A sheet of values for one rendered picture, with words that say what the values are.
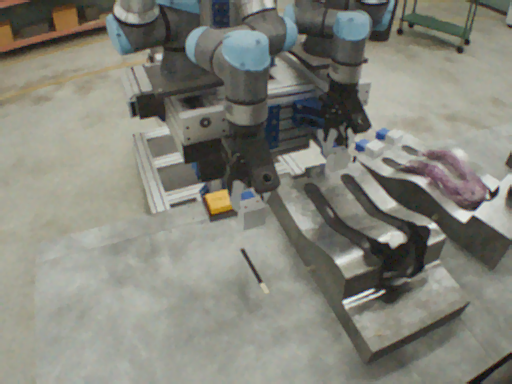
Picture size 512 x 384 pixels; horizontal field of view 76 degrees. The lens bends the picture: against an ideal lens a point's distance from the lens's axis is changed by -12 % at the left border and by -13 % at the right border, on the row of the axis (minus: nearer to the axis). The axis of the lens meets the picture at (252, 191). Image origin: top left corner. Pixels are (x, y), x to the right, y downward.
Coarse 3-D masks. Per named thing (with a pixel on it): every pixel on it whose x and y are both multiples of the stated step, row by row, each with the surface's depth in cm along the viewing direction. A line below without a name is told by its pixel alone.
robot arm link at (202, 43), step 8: (192, 32) 67; (200, 32) 66; (208, 32) 65; (216, 32) 65; (224, 32) 65; (192, 40) 66; (200, 40) 65; (208, 40) 63; (216, 40) 62; (192, 48) 66; (200, 48) 64; (208, 48) 63; (216, 48) 61; (192, 56) 67; (200, 56) 65; (208, 56) 63; (200, 64) 67; (208, 64) 64
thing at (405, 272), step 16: (352, 176) 96; (320, 192) 92; (352, 192) 92; (320, 208) 89; (368, 208) 89; (336, 224) 85; (400, 224) 80; (416, 224) 76; (352, 240) 76; (368, 240) 76; (416, 240) 77; (384, 256) 73; (400, 256) 73; (416, 256) 76; (384, 272) 75; (400, 272) 75; (416, 272) 74
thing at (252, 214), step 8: (248, 192) 84; (248, 200) 80; (256, 200) 80; (240, 208) 78; (248, 208) 78; (256, 208) 78; (264, 208) 78; (240, 216) 80; (248, 216) 78; (256, 216) 79; (264, 216) 80; (248, 224) 80; (256, 224) 81; (264, 224) 81
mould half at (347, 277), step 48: (288, 192) 92; (336, 192) 92; (384, 192) 93; (336, 240) 77; (384, 240) 74; (432, 240) 74; (336, 288) 73; (384, 288) 74; (432, 288) 73; (384, 336) 66
